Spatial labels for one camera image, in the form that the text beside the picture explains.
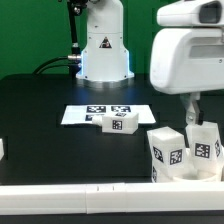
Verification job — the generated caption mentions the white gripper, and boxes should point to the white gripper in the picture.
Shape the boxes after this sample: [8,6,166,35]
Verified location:
[150,0,224,125]

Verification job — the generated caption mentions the white round stool seat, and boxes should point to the white round stool seat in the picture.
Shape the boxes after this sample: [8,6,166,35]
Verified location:
[151,148,224,184]

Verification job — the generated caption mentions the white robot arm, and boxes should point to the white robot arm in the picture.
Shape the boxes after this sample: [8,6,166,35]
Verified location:
[76,0,224,123]

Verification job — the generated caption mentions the white front fence bar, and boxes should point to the white front fence bar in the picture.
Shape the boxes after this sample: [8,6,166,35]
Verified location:
[0,182,224,215]

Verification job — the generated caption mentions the white marker sheet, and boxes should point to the white marker sheet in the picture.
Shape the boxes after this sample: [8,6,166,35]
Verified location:
[61,105,156,125]

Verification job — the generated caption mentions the white left fence piece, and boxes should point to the white left fence piece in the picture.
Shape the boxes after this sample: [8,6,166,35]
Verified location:
[0,138,4,161]

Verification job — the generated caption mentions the black cables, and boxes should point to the black cables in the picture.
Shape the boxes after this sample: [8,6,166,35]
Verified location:
[32,56,83,76]

